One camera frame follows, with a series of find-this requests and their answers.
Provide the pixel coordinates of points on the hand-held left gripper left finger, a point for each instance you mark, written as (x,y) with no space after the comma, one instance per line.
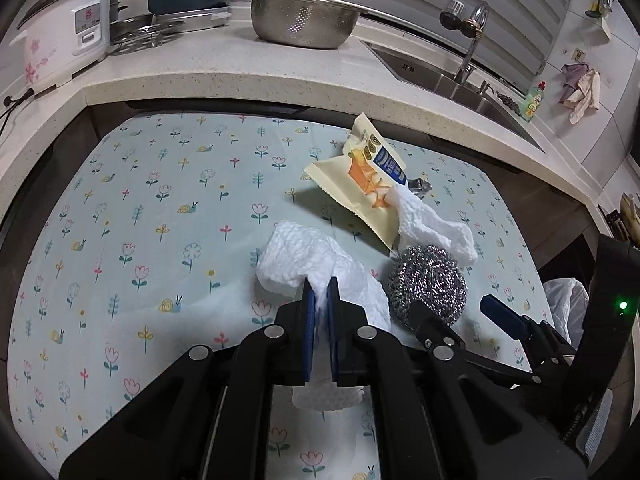
(308,330)

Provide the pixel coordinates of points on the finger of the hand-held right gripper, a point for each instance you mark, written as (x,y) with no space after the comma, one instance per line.
(430,322)
(500,312)

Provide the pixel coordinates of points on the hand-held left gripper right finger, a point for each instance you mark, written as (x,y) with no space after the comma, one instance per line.
(334,330)

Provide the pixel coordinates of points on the steel wool scrubber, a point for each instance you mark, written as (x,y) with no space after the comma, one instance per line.
(430,280)

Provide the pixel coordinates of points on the white trash bag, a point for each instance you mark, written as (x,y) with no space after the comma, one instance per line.
(562,300)

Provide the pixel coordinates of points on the white paper towel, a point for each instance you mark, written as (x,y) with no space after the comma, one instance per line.
(300,255)
(425,215)

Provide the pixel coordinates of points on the knife rack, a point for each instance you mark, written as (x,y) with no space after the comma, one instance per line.
(627,215)

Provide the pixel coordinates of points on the small silver foil piece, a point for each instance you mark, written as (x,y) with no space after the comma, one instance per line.
(419,187)

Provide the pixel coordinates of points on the flat cream snack packet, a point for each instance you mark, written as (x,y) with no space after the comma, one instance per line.
(360,170)

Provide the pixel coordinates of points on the floral tablecloth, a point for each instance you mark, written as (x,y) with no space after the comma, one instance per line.
(150,210)

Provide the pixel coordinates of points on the dark sink scrubber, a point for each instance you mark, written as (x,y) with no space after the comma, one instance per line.
(509,101)

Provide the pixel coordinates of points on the green dish soap bottle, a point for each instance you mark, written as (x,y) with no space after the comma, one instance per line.
(532,102)

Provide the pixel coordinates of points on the beige hanging cloth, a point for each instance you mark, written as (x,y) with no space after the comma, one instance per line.
(585,97)

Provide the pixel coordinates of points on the steel sink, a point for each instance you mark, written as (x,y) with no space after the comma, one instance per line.
(430,77)

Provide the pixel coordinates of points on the purple hanging cloth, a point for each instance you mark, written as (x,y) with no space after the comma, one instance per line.
(572,75)

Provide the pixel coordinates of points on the chrome faucet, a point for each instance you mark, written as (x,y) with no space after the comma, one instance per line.
(470,55)

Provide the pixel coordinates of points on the steel colander bowl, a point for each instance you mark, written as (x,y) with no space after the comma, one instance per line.
(300,20)

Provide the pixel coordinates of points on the steel steamer rack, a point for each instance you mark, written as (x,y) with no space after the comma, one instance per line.
(145,41)

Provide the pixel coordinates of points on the steel pot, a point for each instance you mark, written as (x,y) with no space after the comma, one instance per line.
(117,5)

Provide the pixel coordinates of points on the white floral rice cooker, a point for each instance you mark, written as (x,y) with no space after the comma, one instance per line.
(65,25)

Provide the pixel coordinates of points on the wall utensil rack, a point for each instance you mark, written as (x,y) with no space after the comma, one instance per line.
(600,10)

